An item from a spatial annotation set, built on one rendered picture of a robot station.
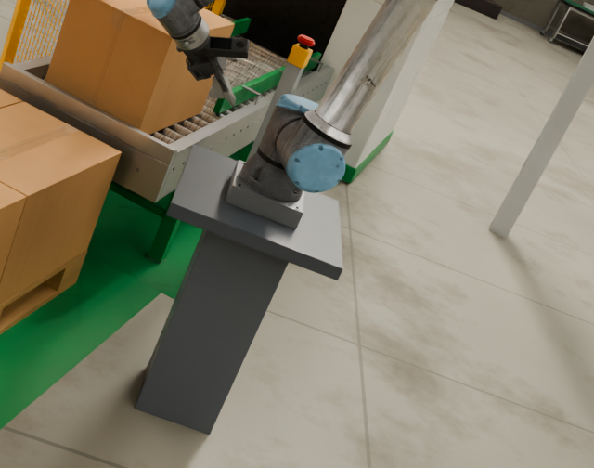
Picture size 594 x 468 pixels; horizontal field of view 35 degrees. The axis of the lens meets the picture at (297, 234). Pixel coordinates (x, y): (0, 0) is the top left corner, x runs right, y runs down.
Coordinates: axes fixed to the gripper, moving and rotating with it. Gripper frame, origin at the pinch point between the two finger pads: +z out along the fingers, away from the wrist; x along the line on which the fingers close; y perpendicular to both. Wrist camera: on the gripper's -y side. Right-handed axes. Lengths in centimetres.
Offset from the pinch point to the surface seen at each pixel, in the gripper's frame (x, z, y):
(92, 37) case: -65, 29, 73
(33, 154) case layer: -9, 17, 79
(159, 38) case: -60, 33, 48
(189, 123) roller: -67, 87, 67
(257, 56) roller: -185, 184, 85
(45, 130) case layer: -28, 27, 85
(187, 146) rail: -38, 65, 53
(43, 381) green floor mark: 53, 46, 86
